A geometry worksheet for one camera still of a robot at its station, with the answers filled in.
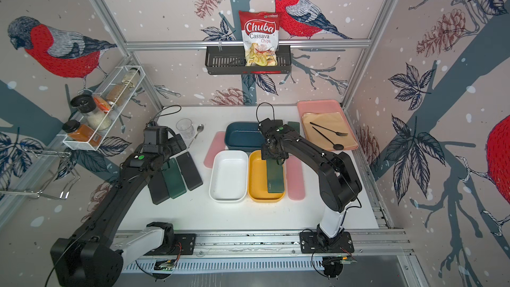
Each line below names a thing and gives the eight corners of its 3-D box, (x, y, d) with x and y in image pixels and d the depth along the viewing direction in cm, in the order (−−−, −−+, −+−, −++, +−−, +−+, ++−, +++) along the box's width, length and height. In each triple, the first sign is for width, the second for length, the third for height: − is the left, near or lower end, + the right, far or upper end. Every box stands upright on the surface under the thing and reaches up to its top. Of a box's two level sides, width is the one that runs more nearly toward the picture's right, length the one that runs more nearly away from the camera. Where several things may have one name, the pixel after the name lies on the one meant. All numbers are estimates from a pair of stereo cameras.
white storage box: (208, 204, 85) (205, 199, 80) (216, 156, 100) (214, 149, 96) (247, 204, 85) (246, 199, 80) (249, 155, 100) (249, 149, 96)
